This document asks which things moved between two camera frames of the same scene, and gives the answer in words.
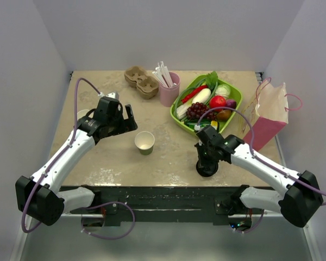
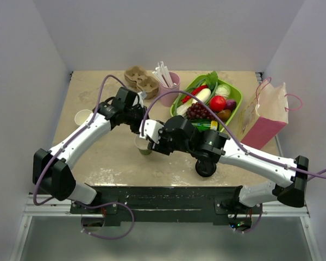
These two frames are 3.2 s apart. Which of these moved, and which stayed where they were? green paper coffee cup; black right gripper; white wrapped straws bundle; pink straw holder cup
Moved: black right gripper
Stayed: pink straw holder cup; white wrapped straws bundle; green paper coffee cup
